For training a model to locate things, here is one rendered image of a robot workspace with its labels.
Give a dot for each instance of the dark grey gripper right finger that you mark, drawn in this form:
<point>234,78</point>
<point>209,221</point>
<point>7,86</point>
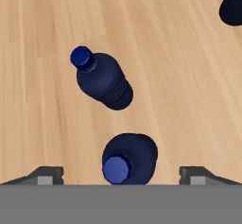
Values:
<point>195,172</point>

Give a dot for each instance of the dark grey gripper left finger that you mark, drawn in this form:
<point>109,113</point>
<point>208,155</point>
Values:
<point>47,172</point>

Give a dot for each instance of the dark blue plastic bottle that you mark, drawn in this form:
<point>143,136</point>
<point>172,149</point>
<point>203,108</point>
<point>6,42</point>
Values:
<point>102,78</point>
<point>132,158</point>

